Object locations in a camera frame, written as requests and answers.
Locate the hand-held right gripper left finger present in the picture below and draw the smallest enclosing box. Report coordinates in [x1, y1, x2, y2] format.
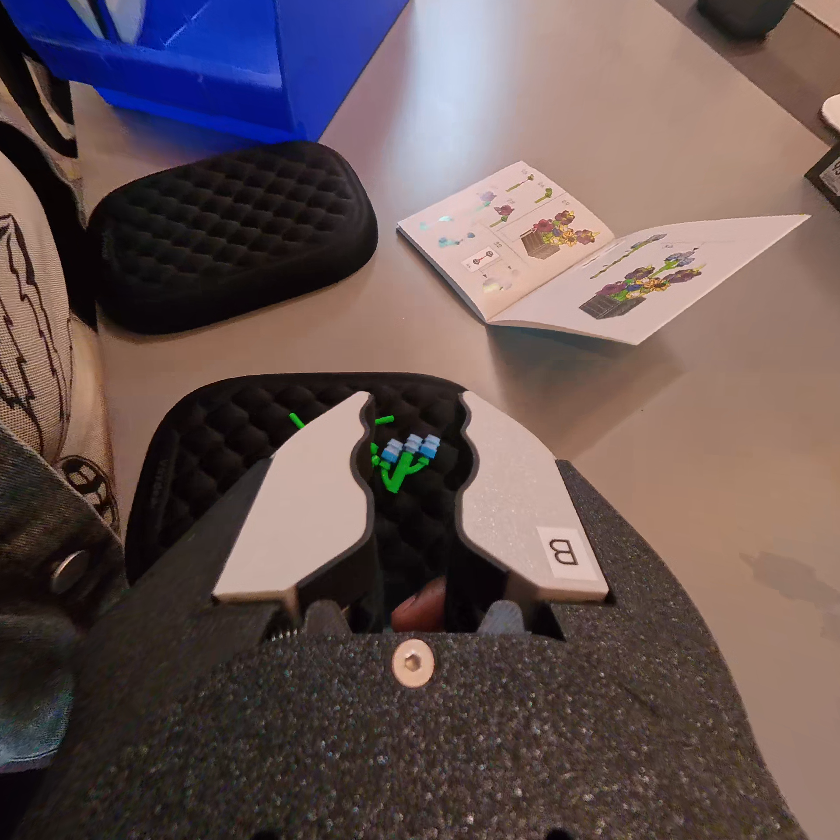
[210, 391, 378, 610]

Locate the blue plastic parts bin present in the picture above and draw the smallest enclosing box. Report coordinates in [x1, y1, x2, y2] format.
[10, 0, 411, 144]

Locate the lego instruction booklet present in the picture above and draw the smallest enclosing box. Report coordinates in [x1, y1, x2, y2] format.
[396, 160, 812, 347]

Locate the grey closed charger case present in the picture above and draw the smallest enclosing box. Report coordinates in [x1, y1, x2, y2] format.
[696, 0, 795, 39]

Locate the blue flower lego stem assembly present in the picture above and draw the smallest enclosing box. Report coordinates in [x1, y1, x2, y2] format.
[369, 433, 442, 494]

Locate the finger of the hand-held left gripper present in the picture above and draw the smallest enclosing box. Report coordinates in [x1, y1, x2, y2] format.
[108, 0, 147, 46]
[66, 0, 108, 39]

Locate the person's right hand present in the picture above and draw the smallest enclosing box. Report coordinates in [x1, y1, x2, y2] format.
[390, 576, 448, 633]

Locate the black flower lego box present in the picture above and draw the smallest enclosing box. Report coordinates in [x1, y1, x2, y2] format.
[804, 141, 840, 212]

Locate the white floral print shirt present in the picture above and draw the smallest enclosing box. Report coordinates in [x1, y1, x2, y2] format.
[0, 151, 122, 532]

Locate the black quilted wrist rest pad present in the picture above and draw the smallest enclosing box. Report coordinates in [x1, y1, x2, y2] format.
[87, 141, 379, 336]
[123, 371, 468, 585]

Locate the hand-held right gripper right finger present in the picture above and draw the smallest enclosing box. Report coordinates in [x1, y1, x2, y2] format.
[453, 391, 613, 605]

